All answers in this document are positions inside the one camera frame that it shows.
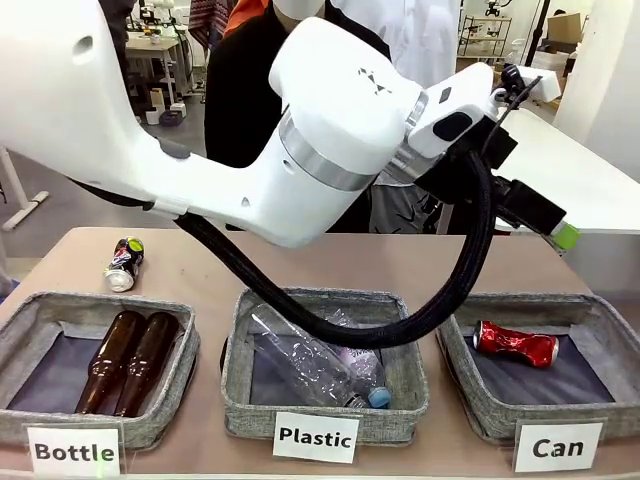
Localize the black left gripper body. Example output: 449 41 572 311
491 176 569 236

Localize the crushed red can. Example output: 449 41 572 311
472 319 561 369

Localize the small blue-capped plastic bottle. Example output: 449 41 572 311
339 344 394 409

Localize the large clear plastic bottle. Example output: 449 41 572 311
249 301 372 409

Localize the brown glass bottle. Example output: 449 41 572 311
74 309 149 416
113 311 182 418

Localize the grey fabric basket labelled Can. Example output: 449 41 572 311
436 292 640 444

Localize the white Can label card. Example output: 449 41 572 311
513 421 605 474

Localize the grey fabric basket labelled Plastic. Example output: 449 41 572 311
220 286 432 448

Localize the crushed black Pepsi can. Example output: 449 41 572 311
102 235 147 294

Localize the grey fabric basket labelled Bottle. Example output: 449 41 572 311
0 291 202 449

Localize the white side table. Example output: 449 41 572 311
492 107 640 237

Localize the background metal shelf rack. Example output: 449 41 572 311
456 14 514 64

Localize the brown cardboard box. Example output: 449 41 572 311
546 11 584 54

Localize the person in white coat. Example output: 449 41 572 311
329 0 459 234

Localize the person in black top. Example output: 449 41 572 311
204 0 397 234

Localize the white Plastic label card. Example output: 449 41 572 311
272 411 362 465

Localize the background workbench desk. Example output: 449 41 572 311
123 35 185 107

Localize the white Bottle label card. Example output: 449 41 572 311
25 421 125 478

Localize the thin black camera cable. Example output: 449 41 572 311
481 74 544 152

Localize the black braided cable sleeve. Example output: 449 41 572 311
172 149 499 351

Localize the white table leg frame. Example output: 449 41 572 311
0 146 51 232

